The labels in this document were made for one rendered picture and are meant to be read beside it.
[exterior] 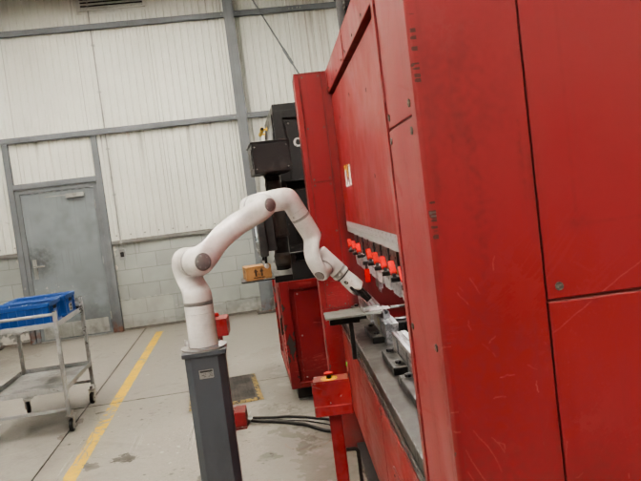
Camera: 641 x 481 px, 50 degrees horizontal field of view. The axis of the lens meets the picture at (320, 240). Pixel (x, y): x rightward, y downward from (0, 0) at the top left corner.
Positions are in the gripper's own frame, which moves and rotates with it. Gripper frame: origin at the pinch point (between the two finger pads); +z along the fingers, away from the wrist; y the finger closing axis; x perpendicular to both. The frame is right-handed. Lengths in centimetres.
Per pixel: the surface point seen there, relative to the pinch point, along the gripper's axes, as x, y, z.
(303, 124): -15, 102, -78
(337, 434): 36, -51, 23
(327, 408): 27, -55, 11
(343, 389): 17, -52, 10
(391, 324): -6.1, -21.0, 12.2
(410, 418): -26, -118, 9
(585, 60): -122, -206, -50
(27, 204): 450, 543, -302
